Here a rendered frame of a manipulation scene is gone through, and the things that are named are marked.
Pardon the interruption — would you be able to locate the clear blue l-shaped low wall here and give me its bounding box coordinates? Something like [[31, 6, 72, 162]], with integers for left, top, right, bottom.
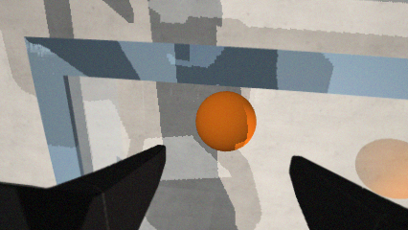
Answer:
[[24, 36, 408, 185]]

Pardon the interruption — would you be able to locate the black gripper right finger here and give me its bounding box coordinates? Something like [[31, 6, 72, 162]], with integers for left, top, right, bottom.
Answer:
[[288, 156, 408, 230]]

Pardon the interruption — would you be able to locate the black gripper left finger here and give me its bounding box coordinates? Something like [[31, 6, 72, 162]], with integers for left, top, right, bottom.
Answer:
[[0, 145, 166, 230]]

